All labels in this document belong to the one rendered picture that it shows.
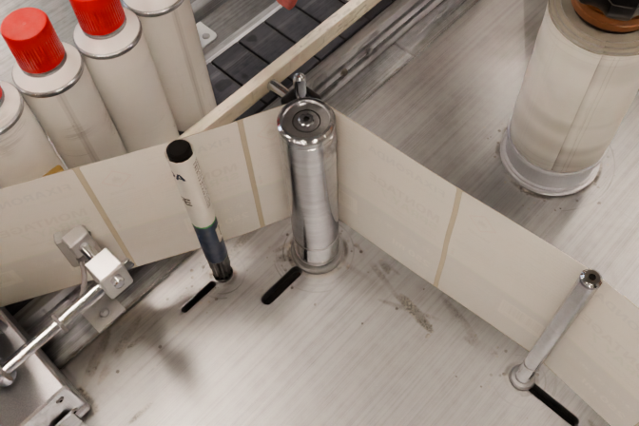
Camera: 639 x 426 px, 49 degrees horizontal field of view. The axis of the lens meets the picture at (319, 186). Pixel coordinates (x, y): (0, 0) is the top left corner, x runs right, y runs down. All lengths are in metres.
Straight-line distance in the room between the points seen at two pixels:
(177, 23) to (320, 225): 0.20
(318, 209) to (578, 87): 0.21
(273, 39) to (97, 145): 0.25
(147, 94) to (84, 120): 0.06
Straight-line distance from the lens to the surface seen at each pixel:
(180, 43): 0.60
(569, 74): 0.54
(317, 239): 0.55
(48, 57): 0.54
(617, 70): 0.54
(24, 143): 0.56
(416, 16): 0.84
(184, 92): 0.64
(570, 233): 0.65
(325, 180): 0.49
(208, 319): 0.60
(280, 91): 0.67
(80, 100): 0.56
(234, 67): 0.74
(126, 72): 0.57
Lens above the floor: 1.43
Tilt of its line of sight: 58 degrees down
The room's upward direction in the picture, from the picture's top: 4 degrees counter-clockwise
